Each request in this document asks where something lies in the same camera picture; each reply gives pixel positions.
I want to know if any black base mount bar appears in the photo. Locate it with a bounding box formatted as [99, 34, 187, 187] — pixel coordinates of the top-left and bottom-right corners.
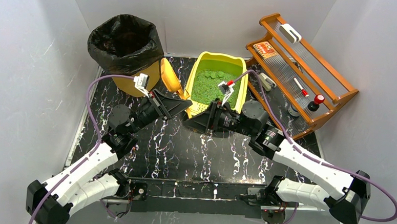
[97, 176, 301, 224]

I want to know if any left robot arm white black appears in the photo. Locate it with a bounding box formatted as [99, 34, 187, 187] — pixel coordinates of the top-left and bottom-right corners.
[26, 89, 192, 224]

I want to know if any grey white stapler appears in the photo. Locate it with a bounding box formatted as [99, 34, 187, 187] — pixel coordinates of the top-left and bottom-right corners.
[258, 72, 277, 92]

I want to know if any orange card packet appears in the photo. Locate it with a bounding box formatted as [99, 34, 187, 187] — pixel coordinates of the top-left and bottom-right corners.
[253, 41, 278, 59]

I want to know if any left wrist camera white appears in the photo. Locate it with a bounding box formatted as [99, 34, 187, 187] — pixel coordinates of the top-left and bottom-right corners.
[133, 73, 150, 97]

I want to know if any black trash bag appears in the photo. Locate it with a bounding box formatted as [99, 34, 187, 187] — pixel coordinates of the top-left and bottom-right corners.
[87, 14, 164, 76]

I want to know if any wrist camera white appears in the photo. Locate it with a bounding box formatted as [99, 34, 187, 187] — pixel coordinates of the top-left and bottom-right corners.
[218, 80, 235, 105]
[133, 73, 150, 97]

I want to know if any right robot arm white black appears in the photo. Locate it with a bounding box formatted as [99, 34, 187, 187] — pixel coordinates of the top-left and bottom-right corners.
[183, 100, 370, 224]

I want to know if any red capped marker on shelf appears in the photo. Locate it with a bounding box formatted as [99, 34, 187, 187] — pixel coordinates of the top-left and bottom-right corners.
[293, 77, 309, 98]

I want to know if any green cat litter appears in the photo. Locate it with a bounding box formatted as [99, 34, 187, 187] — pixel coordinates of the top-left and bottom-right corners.
[191, 69, 236, 105]

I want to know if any wooden shelf rack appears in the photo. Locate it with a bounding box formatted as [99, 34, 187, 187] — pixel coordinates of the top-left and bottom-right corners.
[246, 13, 358, 139]

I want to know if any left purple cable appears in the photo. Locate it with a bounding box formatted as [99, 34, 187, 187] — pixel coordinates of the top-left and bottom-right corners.
[28, 70, 136, 224]

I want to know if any small blue white jar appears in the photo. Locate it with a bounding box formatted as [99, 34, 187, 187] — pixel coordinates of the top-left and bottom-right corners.
[288, 105, 300, 118]

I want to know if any yellow litter box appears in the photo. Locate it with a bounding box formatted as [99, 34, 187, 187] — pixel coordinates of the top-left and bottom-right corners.
[184, 51, 248, 118]

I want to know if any red black stamp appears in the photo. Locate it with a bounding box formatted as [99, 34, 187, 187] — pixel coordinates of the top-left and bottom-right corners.
[307, 94, 325, 112]

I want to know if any yellow trash bin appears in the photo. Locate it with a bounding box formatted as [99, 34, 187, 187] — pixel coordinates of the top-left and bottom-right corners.
[111, 57, 162, 99]

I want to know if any orange litter scoop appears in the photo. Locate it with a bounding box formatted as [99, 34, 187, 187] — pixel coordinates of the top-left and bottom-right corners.
[160, 58, 190, 99]

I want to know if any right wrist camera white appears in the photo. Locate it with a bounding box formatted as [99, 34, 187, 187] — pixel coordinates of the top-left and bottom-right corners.
[218, 80, 235, 105]

